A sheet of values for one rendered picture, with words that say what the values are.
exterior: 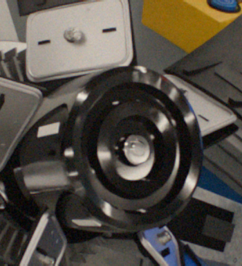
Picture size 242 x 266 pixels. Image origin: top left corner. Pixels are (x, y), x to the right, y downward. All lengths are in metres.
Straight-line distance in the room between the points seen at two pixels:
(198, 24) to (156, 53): 0.74
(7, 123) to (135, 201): 0.11
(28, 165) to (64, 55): 0.10
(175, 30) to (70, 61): 0.52
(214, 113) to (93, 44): 0.12
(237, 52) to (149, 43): 1.02
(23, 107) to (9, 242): 0.16
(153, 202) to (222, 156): 0.63
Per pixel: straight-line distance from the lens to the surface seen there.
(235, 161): 1.15
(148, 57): 1.77
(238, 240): 0.80
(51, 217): 0.53
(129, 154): 0.53
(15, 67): 0.67
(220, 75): 0.68
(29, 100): 0.54
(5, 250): 0.65
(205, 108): 0.63
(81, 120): 0.51
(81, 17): 0.60
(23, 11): 0.62
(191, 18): 1.06
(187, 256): 0.65
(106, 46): 0.58
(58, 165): 0.51
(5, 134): 0.56
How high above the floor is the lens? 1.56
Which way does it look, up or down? 39 degrees down
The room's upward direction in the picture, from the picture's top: 5 degrees clockwise
